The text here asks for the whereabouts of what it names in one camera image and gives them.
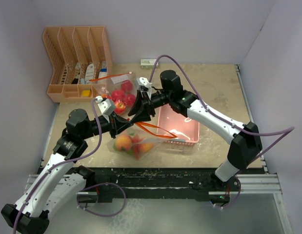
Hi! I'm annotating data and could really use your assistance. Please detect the red apple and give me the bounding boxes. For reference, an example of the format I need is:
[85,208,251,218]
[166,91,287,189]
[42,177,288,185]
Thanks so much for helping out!
[121,80,133,93]
[114,100,126,115]

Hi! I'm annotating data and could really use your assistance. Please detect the white leaflet package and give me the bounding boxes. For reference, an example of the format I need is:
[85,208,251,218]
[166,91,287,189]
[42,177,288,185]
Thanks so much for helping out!
[84,63,95,84]

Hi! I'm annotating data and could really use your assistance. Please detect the peach plastic file organizer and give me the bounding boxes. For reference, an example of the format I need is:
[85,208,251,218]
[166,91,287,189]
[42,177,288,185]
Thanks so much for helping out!
[42,26,113,103]

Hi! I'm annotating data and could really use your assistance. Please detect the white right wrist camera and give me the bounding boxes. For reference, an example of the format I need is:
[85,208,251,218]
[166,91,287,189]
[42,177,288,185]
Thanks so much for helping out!
[135,77,152,92]

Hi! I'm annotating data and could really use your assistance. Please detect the dark red round fruit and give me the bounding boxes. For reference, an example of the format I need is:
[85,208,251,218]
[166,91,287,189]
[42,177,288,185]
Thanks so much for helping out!
[111,89,126,101]

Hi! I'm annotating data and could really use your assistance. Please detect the watermelon slice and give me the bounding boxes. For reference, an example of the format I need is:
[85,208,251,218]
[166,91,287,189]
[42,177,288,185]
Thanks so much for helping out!
[131,134,142,160]

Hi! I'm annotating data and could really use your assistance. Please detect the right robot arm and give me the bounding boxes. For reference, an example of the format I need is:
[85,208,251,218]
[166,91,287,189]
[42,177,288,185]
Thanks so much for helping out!
[129,70,262,191]

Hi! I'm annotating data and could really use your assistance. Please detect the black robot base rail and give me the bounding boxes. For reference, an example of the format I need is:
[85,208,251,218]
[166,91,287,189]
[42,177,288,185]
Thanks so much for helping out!
[67,166,241,203]

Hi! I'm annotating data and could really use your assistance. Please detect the blue white box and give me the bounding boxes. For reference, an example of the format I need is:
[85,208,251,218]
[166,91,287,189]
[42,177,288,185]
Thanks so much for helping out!
[98,68,108,79]

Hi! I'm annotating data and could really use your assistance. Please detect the pink perforated plastic basket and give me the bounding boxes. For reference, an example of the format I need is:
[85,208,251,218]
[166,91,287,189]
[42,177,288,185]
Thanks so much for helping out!
[158,104,200,146]

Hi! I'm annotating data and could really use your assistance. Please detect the yellow red pear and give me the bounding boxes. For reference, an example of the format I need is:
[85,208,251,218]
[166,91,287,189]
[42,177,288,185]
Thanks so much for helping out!
[101,94,112,99]

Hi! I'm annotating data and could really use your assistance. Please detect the clear orange-zipper bag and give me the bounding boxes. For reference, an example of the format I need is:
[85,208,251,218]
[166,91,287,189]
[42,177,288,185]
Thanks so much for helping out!
[89,72,137,115]
[107,122,177,160]

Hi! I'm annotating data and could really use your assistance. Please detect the clear orange-zipper top bag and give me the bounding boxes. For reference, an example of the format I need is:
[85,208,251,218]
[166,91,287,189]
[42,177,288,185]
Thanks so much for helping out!
[89,72,137,115]

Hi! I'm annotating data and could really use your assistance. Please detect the green white small box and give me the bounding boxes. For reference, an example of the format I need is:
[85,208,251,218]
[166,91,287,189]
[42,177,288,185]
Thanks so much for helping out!
[140,58,158,69]

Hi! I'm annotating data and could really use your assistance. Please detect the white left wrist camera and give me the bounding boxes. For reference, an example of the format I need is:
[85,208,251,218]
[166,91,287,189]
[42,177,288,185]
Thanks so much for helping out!
[95,96,116,116]

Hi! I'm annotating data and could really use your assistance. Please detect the yellow grey stamp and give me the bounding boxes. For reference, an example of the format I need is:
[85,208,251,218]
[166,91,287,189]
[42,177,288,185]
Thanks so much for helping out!
[81,90,92,98]

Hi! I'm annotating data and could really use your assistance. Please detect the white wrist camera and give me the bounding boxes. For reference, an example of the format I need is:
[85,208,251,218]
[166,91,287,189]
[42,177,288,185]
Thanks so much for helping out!
[95,96,116,116]
[135,77,152,92]

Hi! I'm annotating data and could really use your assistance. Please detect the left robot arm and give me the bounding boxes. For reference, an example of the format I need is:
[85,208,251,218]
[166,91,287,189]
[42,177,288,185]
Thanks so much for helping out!
[1,109,133,234]

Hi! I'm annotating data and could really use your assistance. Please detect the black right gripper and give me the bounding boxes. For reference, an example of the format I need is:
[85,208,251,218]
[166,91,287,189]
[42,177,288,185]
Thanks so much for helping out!
[128,89,172,124]

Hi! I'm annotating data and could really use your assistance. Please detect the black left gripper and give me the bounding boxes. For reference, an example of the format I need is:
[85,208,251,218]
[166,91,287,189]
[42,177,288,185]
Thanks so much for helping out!
[80,110,132,139]

